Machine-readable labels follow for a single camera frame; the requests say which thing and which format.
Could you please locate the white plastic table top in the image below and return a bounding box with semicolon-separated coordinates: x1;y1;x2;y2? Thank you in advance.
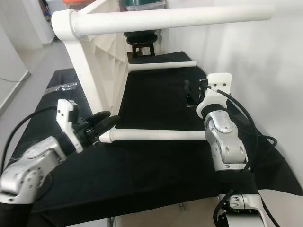
51;0;131;116

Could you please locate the black round stool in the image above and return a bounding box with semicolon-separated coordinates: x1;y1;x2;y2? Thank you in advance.
125;40;156;60

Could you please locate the black tablecloth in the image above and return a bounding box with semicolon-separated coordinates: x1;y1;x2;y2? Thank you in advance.
0;51;303;227

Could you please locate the clear plastic storage box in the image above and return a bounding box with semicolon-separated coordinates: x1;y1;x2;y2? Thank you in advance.
125;0;166;11

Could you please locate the clear storage box orange lid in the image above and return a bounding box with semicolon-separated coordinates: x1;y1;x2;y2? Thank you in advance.
64;0;90;10

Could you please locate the long black wall cable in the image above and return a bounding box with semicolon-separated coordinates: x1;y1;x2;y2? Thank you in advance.
0;77;29;83

